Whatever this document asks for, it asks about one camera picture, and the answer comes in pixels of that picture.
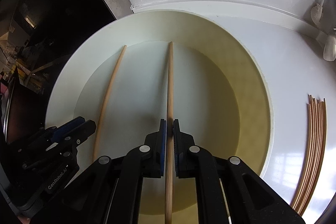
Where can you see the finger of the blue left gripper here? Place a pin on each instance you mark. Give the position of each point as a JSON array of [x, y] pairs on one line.
[[67, 127], [77, 136]]

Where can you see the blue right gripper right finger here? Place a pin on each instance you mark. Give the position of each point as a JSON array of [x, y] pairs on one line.
[[178, 148]]

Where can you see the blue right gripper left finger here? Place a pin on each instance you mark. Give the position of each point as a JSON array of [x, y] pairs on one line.
[[159, 149]]

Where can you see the dark pot with lid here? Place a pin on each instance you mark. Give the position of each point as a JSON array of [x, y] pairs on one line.
[[24, 113]]

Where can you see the white round basin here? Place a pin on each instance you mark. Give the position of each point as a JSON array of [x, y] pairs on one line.
[[219, 93]]

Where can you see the steel spatula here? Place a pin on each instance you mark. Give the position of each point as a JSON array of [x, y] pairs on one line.
[[329, 51]]

